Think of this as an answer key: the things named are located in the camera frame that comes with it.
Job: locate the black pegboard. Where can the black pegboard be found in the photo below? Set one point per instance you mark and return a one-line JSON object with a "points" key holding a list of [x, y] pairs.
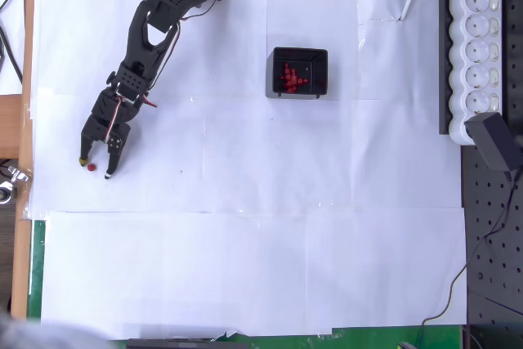
{"points": [[490, 242]]}

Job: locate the round metal knob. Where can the round metal knob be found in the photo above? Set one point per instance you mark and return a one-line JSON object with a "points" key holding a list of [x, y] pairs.
{"points": [[4, 194]]}

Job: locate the white power strip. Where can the white power strip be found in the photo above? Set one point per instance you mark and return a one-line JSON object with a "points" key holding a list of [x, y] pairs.
{"points": [[476, 59]]}

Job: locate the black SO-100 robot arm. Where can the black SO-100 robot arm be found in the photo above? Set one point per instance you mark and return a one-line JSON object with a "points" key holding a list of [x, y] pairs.
{"points": [[163, 10]]}

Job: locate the blurred grey object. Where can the blurred grey object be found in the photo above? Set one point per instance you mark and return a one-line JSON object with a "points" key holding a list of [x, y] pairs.
{"points": [[41, 332]]}

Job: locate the green cutting mat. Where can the green cutting mat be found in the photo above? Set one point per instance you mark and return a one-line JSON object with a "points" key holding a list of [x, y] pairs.
{"points": [[37, 263]]}

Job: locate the dark ribbed panel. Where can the dark ribbed panel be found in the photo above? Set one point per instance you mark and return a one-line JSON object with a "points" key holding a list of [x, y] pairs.
{"points": [[8, 251]]}

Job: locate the black shelf rail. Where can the black shelf rail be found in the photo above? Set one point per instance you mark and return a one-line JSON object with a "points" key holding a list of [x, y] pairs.
{"points": [[444, 59]]}

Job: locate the flat black device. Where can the flat black device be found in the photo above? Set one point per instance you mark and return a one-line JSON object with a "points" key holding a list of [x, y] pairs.
{"points": [[184, 344]]}

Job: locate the black square bin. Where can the black square bin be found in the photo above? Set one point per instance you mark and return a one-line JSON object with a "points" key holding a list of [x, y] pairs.
{"points": [[274, 75]]}

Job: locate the black power adapter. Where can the black power adapter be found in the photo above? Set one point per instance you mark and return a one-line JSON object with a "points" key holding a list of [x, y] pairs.
{"points": [[490, 140]]}

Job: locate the brown wooden board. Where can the brown wooden board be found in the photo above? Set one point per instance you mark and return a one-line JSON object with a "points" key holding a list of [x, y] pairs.
{"points": [[28, 38]]}

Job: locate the white paper table cover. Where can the white paper table cover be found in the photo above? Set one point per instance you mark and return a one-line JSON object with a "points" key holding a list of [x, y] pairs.
{"points": [[245, 263]]}

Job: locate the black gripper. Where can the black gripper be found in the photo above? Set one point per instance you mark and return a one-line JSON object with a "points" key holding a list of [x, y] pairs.
{"points": [[97, 130]]}

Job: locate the silver metal clamp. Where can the silver metal clamp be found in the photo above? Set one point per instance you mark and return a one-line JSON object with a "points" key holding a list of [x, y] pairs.
{"points": [[16, 173]]}

